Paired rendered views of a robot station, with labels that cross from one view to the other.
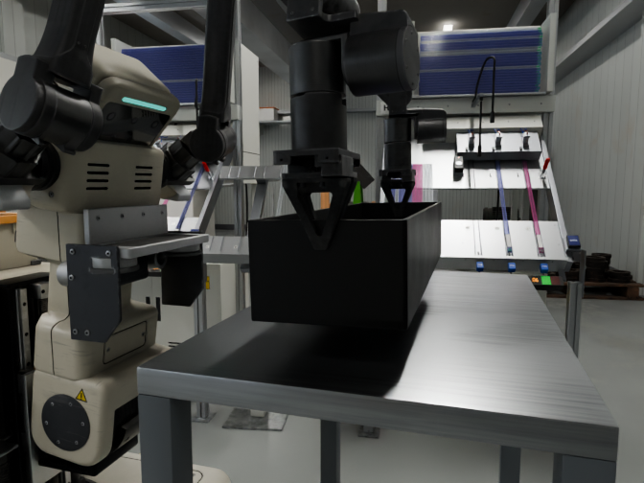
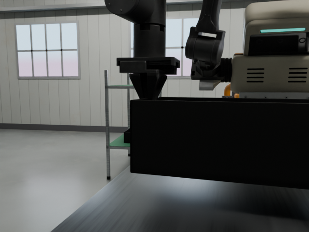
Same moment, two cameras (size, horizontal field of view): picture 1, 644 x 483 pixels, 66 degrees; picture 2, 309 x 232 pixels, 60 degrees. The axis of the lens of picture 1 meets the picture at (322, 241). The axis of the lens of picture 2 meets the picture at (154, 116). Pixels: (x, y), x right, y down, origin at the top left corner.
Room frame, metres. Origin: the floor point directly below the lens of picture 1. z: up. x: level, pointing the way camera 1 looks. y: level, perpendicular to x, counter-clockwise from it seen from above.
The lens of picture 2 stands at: (0.51, -0.48, 0.98)
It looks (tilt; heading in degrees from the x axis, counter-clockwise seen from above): 7 degrees down; 89
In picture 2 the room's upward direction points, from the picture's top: straight up
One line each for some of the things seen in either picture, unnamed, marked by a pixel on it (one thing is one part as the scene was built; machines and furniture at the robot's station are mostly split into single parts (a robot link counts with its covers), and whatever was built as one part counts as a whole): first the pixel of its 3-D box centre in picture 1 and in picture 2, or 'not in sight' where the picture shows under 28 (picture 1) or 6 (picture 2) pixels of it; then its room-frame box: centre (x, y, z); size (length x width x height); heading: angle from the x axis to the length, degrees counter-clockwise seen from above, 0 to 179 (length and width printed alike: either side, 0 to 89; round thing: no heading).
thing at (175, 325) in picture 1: (183, 309); not in sight; (2.69, 0.77, 0.31); 0.70 x 0.65 x 0.62; 80
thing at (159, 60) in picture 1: (176, 78); not in sight; (2.55, 0.73, 1.52); 0.51 x 0.13 x 0.27; 80
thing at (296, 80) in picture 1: (323, 72); (148, 12); (0.51, 0.00, 1.10); 0.07 x 0.06 x 0.07; 64
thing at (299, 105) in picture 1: (319, 134); (149, 49); (0.52, 0.00, 1.04); 0.10 x 0.07 x 0.07; 163
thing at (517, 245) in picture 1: (462, 260); not in sight; (2.25, -0.64, 0.65); 1.01 x 0.73 x 1.29; 170
